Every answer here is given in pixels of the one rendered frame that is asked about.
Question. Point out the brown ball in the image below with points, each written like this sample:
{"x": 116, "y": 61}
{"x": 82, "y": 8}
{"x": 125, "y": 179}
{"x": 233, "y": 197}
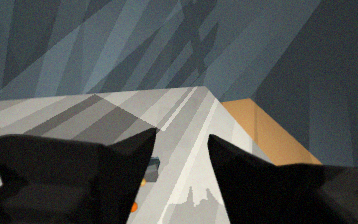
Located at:
{"x": 134, "y": 208}

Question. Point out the clear l-shaped glass wall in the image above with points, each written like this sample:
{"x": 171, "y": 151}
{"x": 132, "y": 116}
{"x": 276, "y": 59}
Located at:
{"x": 152, "y": 168}

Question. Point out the translucent orange ball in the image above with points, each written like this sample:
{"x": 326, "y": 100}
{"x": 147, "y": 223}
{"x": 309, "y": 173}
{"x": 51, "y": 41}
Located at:
{"x": 143, "y": 182}

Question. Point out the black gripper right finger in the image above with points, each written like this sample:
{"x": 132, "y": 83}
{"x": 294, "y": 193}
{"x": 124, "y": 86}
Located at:
{"x": 255, "y": 191}

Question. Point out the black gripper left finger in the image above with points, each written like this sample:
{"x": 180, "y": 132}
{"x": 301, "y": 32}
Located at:
{"x": 110, "y": 174}

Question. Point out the clear blue wall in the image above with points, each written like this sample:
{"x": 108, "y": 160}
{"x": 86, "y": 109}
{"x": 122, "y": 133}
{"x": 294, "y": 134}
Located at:
{"x": 154, "y": 161}

